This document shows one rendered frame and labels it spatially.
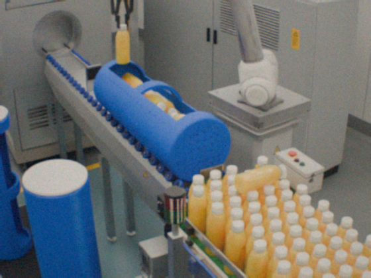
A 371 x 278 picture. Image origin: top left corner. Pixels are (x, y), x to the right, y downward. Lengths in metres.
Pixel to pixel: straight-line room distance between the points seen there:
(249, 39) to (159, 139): 0.59
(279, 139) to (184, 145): 0.71
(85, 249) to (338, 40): 2.35
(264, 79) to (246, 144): 0.43
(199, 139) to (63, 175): 0.56
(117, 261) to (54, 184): 1.30
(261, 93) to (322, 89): 1.47
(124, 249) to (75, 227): 1.28
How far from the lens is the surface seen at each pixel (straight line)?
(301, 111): 2.71
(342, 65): 3.85
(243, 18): 2.28
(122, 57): 2.66
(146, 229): 3.52
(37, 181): 2.10
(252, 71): 2.31
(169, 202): 1.54
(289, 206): 1.79
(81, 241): 2.15
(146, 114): 2.25
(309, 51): 3.54
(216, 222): 1.77
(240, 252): 1.72
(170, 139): 2.06
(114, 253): 3.33
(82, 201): 2.07
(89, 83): 3.22
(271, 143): 2.61
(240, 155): 2.66
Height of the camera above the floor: 2.08
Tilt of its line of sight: 26 degrees down
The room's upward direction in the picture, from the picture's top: straight up
